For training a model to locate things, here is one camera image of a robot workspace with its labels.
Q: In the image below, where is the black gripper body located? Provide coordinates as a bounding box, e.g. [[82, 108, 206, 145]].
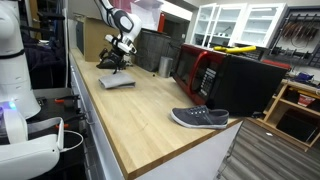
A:
[[103, 47, 128, 70]]

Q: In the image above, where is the grey towel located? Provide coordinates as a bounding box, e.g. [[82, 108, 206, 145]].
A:
[[98, 72, 137, 90]]

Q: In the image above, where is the black wedge block with holes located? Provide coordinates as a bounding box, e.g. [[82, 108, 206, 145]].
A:
[[96, 58, 127, 71]]

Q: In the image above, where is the crumpled white cloth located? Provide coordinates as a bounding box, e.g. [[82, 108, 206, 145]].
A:
[[122, 54, 133, 67]]

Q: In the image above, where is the cardboard box with blue label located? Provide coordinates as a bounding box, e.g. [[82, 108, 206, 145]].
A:
[[75, 16, 122, 64]]

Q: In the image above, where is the dark grey fabric bin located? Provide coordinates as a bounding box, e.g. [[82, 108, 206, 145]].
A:
[[134, 28, 183, 73]]

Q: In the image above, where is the metal cylinder cup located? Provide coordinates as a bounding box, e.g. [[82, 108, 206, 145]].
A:
[[157, 55, 175, 79]]

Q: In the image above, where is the pink sheet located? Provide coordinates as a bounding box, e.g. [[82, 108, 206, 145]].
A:
[[111, 0, 134, 14]]

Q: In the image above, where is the white paper sheet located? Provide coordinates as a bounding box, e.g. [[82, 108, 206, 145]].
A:
[[130, 0, 165, 33]]

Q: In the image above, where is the red panel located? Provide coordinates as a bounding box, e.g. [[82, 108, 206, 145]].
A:
[[157, 12, 167, 34]]

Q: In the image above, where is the dark purple bag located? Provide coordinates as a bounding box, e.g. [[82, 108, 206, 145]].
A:
[[15, 31, 68, 90]]

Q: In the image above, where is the white workbench base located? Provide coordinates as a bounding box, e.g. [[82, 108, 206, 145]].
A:
[[68, 49, 244, 180]]

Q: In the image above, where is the grey canvas shoe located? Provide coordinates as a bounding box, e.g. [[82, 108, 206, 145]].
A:
[[170, 104, 231, 130]]

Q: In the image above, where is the red and black microwave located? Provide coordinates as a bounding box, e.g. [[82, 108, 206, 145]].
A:
[[172, 43, 290, 118]]

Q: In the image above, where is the yellow tool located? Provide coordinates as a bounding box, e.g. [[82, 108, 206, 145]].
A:
[[212, 44, 258, 55]]

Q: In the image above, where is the white glass door cabinet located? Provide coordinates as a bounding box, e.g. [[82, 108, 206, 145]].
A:
[[191, 2, 288, 49]]

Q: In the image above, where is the wooden shelf unit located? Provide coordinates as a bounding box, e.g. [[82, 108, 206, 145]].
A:
[[247, 79, 320, 153]]

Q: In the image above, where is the black tool pegboard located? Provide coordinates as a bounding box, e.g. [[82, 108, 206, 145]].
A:
[[266, 5, 320, 70]]

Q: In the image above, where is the blue item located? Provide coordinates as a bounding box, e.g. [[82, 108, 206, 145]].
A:
[[294, 71, 315, 85]]

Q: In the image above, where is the red box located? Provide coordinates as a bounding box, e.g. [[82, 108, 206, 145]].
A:
[[297, 93, 316, 108]]

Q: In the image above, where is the orange handled black clamp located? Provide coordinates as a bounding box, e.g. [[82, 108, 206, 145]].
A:
[[54, 112, 89, 131], [53, 94, 81, 105]]

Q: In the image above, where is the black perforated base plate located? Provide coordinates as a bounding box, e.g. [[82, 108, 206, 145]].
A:
[[27, 95, 88, 143]]

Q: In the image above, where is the white cable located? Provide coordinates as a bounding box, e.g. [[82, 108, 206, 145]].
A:
[[59, 129, 85, 154]]

